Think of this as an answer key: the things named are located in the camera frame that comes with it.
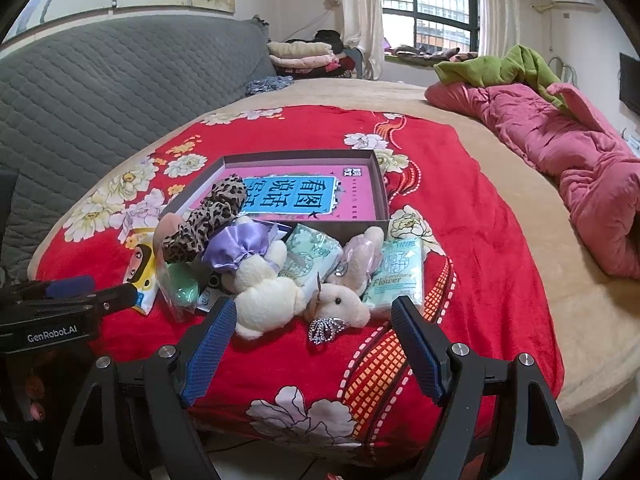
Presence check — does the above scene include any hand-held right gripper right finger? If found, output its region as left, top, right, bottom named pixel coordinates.
left=390, top=296, right=566, bottom=480

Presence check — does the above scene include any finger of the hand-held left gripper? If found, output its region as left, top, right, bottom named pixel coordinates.
left=10, top=275, right=97, bottom=303
left=50, top=284, right=139, bottom=317

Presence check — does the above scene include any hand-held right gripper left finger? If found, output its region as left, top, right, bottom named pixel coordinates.
left=50, top=297, right=238, bottom=480

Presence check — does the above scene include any yellow cartoon wipes pack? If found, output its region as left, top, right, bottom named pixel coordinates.
left=122, top=227, right=161, bottom=317

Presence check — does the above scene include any green sponge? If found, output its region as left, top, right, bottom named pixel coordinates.
left=157, top=260, right=203, bottom=323

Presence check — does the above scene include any cream plush bear purple dress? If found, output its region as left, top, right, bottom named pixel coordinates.
left=201, top=215, right=308, bottom=341

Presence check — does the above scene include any pink makeup sponge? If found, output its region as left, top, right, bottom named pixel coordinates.
left=154, top=212, right=187, bottom=251

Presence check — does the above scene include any green tissue pack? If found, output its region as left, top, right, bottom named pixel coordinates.
left=277, top=223, right=345, bottom=283
left=361, top=237, right=426, bottom=311

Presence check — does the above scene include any cream plush toy pink dress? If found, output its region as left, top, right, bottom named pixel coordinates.
left=305, top=226, right=386, bottom=331

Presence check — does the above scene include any silver tiara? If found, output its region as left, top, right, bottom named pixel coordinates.
left=307, top=316, right=348, bottom=347

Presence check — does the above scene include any leopard print scrunchie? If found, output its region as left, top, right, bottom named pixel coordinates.
left=161, top=176, right=248, bottom=264

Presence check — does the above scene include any grey cardboard box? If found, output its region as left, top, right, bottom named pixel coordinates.
left=159, top=149, right=391, bottom=241

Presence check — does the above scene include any person's left hand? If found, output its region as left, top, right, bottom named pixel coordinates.
left=22, top=372, right=51, bottom=423

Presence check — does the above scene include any pink book with blue label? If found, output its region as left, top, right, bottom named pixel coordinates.
left=175, top=162, right=378, bottom=223

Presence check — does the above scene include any red floral blanket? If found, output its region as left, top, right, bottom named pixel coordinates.
left=30, top=105, right=566, bottom=453

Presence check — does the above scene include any beige bed sheet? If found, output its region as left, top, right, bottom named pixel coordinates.
left=30, top=77, right=640, bottom=416

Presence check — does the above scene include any grey quilted headboard cover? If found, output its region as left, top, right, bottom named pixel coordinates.
left=0, top=15, right=276, bottom=281

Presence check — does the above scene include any pink quilt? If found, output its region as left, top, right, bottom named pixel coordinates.
left=425, top=82, right=640, bottom=281

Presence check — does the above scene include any blue patterned cloth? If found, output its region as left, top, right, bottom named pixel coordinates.
left=245, top=76, right=296, bottom=97

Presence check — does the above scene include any dark red patterned cloth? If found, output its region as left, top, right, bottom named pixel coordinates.
left=325, top=55, right=357, bottom=79

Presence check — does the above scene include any pink folded blanket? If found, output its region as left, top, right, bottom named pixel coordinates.
left=272, top=55, right=346, bottom=75

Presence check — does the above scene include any patterned windowsill blanket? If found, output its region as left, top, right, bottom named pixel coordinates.
left=387, top=45, right=481, bottom=66

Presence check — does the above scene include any green blanket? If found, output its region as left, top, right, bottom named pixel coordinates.
left=433, top=44, right=571, bottom=111

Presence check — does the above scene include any black garment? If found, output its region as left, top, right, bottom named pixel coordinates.
left=314, top=30, right=346, bottom=53

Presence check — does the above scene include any black television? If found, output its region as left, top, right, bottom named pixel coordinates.
left=619, top=52, right=640, bottom=117

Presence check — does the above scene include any white curtain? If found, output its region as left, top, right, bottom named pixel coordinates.
left=475, top=0, right=523, bottom=58
left=336, top=0, right=386, bottom=81

